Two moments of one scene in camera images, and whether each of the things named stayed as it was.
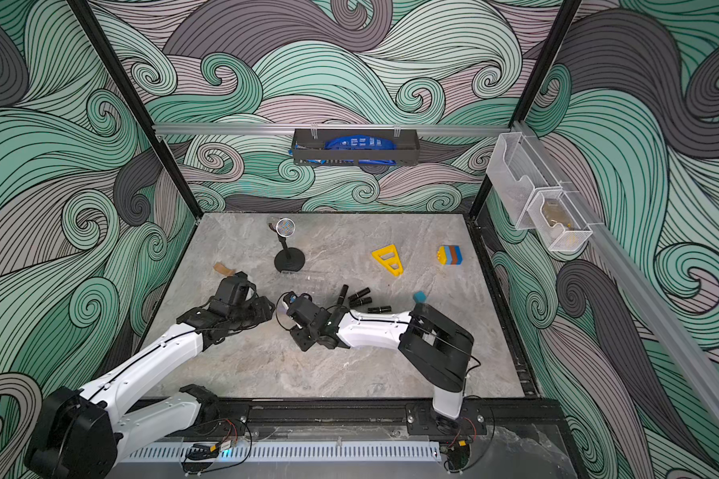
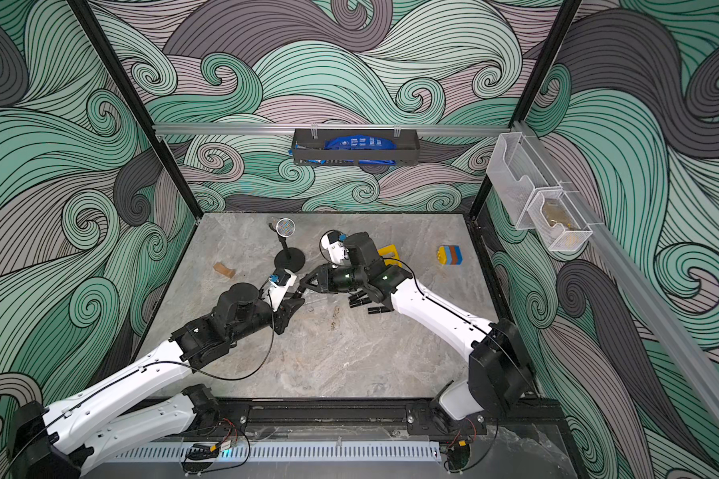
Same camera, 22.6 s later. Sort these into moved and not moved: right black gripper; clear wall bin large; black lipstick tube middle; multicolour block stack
Moved: right black gripper
Not moved: black lipstick tube middle; multicolour block stack; clear wall bin large
